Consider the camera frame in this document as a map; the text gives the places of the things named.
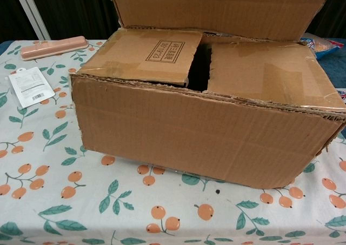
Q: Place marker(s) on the white blue soap box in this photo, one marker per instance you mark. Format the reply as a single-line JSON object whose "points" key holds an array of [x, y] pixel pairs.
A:
{"points": [[342, 95]]}

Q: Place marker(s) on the white retail card package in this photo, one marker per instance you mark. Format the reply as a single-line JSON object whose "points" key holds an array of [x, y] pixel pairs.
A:
{"points": [[29, 86]]}

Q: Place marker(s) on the floral orange fruit tablecloth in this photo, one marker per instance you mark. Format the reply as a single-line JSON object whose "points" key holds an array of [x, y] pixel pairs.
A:
{"points": [[81, 201]]}

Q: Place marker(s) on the white partition post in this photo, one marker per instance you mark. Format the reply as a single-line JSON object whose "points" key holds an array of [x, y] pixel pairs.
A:
{"points": [[32, 12]]}

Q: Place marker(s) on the large brown cardboard box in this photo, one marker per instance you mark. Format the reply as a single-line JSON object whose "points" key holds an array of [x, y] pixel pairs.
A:
{"points": [[205, 136]]}

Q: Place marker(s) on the blue red snack bag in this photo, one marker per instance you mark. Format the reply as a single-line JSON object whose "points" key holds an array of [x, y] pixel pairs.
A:
{"points": [[321, 46]]}

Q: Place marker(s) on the dark ribbed partition panel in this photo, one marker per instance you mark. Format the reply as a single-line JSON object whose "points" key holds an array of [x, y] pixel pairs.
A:
{"points": [[75, 9], [10, 12], [329, 9]]}

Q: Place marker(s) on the pink oblong plastic case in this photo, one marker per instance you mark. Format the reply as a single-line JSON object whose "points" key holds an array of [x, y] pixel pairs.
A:
{"points": [[54, 48]]}

